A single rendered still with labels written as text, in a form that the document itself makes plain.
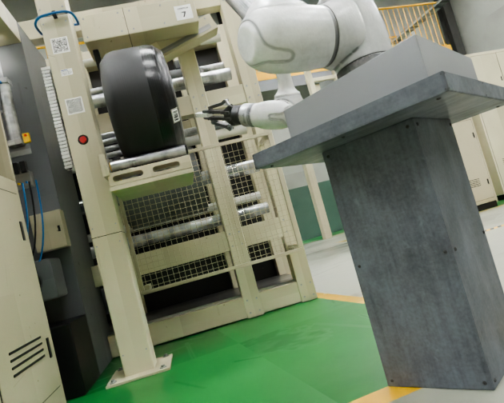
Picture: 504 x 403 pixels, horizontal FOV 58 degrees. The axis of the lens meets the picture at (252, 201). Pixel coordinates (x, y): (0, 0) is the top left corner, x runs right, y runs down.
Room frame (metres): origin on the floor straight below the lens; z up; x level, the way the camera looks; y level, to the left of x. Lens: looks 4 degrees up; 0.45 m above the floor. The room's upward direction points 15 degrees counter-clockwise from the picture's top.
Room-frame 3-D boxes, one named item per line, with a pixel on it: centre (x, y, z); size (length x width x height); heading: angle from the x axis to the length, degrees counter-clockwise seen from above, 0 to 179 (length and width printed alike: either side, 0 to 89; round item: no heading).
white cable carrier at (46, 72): (1.99, 0.74, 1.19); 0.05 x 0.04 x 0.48; 9
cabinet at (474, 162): (6.11, -2.63, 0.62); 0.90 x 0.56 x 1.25; 108
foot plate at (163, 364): (2.03, 0.67, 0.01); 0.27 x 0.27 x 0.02; 9
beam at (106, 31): (2.40, 0.34, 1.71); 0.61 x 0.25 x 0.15; 99
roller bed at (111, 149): (2.43, 0.69, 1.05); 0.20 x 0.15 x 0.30; 99
